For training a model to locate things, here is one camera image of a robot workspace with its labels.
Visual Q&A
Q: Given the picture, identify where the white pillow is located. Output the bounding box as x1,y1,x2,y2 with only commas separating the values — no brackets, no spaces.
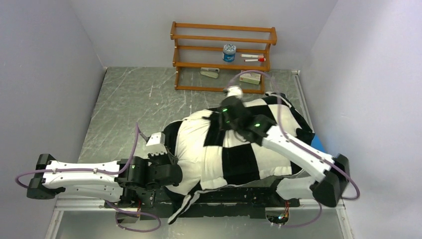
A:
173,110,212,195

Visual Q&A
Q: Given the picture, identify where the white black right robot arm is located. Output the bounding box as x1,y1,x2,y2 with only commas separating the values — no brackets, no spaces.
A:
198,95,349,207

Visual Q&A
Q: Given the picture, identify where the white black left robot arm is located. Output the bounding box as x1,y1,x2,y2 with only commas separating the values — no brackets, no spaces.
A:
26,154,183,207

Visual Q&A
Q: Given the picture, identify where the small white red box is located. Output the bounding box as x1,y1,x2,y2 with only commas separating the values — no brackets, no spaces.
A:
239,72,262,85

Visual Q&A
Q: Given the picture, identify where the red capped marker pen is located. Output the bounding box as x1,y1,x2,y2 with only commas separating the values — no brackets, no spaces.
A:
244,58,266,62

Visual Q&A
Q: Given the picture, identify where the white marker pen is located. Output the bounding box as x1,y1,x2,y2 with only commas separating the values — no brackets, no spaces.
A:
241,54,264,59

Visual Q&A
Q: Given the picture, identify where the blue white round jar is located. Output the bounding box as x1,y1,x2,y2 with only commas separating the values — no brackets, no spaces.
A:
222,44,236,63

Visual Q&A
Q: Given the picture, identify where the wooden shelf rack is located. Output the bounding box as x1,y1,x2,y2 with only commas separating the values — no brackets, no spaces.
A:
170,21,278,92

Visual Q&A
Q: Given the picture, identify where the blue foam block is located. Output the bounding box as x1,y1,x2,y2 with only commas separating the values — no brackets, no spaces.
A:
311,134,326,153

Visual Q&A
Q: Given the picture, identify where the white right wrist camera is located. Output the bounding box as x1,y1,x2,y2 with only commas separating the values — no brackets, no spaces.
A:
224,86,243,99

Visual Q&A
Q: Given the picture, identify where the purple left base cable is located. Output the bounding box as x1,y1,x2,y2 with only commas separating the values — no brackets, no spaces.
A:
105,200,162,233

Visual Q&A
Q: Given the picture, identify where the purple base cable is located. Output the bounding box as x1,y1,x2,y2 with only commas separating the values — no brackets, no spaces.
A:
105,200,162,233
265,201,323,229

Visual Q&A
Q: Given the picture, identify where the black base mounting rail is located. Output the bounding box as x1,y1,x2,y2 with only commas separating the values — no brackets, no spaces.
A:
114,185,300,219

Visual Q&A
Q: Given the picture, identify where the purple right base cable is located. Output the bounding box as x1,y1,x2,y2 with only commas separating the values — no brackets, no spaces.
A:
265,201,323,229

